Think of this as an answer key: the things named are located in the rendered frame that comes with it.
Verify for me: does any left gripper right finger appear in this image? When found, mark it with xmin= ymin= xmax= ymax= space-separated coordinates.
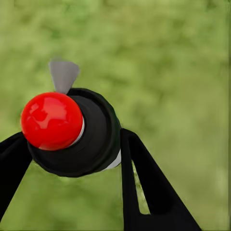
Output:
xmin=120 ymin=128 xmax=202 ymax=231

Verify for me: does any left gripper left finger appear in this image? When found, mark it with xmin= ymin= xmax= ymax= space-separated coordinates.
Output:
xmin=0 ymin=132 xmax=33 ymax=221

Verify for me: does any insectifuge atomizer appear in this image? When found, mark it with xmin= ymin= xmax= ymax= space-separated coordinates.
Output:
xmin=20 ymin=59 xmax=122 ymax=178

